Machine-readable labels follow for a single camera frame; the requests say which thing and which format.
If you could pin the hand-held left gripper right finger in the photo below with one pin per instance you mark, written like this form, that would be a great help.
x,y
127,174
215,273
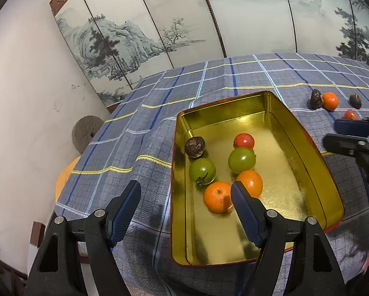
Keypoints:
x,y
246,212

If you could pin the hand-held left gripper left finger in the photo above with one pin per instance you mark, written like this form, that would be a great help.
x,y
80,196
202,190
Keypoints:
x,y
122,212

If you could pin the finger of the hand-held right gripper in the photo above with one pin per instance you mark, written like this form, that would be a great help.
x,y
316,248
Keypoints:
x,y
351,128
357,148

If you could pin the red tomato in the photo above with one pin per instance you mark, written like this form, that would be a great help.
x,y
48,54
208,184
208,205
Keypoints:
x,y
243,141
350,115

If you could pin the red tin box gold interior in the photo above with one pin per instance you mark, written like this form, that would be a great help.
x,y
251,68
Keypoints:
x,y
264,222

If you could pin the brown water chestnut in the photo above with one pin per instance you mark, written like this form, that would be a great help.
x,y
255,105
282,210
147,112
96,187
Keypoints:
x,y
195,148
355,100
315,98

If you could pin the orange tangerine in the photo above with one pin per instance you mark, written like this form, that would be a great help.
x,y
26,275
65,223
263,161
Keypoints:
x,y
217,196
252,182
330,101

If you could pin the green tomato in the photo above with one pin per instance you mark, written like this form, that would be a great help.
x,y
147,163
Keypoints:
x,y
241,160
202,169

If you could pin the orange round stool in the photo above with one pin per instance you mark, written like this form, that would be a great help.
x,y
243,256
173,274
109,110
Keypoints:
x,y
65,175

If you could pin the blue plaid tablecloth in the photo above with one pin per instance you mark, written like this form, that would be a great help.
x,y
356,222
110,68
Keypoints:
x,y
135,135

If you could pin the brown cardboard box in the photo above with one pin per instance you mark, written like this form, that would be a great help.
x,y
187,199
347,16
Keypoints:
x,y
37,232

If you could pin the grey round stone disc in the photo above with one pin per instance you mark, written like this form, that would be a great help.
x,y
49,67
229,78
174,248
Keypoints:
x,y
85,132

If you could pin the painted landscape folding screen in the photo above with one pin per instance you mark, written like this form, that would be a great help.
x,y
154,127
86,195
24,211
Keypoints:
x,y
203,21

